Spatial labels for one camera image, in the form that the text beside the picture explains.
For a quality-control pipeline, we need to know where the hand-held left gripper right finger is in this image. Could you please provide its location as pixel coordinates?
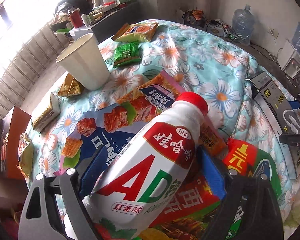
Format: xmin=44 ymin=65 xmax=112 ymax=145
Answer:
xmin=197 ymin=145 xmax=284 ymax=240

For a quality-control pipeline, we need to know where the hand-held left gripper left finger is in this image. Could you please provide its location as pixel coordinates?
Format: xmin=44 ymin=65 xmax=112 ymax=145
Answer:
xmin=17 ymin=145 xmax=108 ymax=240

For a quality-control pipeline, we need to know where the white drink bottle red cap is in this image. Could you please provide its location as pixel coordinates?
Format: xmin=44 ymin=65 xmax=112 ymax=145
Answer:
xmin=82 ymin=92 xmax=209 ymax=240

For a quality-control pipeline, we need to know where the red and green snack packet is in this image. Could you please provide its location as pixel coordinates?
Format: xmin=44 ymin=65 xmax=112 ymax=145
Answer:
xmin=222 ymin=139 xmax=283 ymax=198

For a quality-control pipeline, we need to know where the small orange packet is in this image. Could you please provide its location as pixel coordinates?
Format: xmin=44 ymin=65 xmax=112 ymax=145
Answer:
xmin=200 ymin=120 xmax=228 ymax=155

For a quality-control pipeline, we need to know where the grey power bank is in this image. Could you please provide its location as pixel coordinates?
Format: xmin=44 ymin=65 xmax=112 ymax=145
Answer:
xmin=250 ymin=71 xmax=299 ymax=179

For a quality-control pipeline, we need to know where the large red snack bag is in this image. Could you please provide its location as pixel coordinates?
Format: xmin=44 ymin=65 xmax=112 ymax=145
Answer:
xmin=150 ymin=175 xmax=220 ymax=240

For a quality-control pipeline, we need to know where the white water dispenser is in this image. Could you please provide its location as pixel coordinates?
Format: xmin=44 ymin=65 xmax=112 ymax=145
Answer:
xmin=281 ymin=40 xmax=300 ymax=79

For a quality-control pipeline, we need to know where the large meat print snack bag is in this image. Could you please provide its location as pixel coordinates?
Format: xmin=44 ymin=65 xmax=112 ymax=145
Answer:
xmin=54 ymin=70 xmax=188 ymax=178

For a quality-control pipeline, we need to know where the yellow snack packet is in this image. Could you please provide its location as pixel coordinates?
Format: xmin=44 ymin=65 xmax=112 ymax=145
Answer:
xmin=17 ymin=133 xmax=34 ymax=178

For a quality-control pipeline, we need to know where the open gold wrapper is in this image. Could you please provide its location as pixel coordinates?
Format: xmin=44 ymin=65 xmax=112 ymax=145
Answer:
xmin=31 ymin=92 xmax=61 ymax=132

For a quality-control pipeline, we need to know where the brown wooden cabinet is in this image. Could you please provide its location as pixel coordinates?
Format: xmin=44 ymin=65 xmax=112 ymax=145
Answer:
xmin=0 ymin=106 xmax=32 ymax=179

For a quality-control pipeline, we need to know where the crumpled gold wrapper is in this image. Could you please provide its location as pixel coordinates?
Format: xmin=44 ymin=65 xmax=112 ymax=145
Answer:
xmin=57 ymin=74 xmax=85 ymax=98

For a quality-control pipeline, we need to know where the clear water jug in bag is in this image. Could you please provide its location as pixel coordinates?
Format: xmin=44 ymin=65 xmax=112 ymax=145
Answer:
xmin=232 ymin=4 xmax=256 ymax=46

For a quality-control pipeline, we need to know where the white paper cup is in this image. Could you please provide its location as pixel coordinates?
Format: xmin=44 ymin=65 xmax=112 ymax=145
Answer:
xmin=55 ymin=32 xmax=111 ymax=91

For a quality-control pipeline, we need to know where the floral blanket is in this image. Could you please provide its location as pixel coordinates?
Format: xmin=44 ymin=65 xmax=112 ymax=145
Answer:
xmin=24 ymin=19 xmax=300 ymax=240

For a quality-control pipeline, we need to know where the metal window railing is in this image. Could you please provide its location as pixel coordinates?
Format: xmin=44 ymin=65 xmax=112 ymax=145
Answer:
xmin=0 ymin=22 xmax=73 ymax=120

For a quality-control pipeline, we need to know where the dark bag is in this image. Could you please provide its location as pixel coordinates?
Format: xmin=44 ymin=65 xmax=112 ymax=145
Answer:
xmin=182 ymin=11 xmax=205 ymax=28

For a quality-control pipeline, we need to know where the yellow biscuit packet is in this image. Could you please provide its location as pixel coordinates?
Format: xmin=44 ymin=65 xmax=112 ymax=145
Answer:
xmin=112 ymin=22 xmax=159 ymax=42

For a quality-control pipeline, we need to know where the red flask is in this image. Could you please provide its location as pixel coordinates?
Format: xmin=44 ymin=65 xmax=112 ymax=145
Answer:
xmin=69 ymin=9 xmax=83 ymax=28

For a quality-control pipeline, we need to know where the dark grey cabinet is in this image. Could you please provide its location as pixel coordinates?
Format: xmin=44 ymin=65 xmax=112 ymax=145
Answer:
xmin=90 ymin=1 xmax=143 ymax=43

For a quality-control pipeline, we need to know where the dark cloth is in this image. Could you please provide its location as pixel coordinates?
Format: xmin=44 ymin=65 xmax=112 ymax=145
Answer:
xmin=54 ymin=0 xmax=93 ymax=18

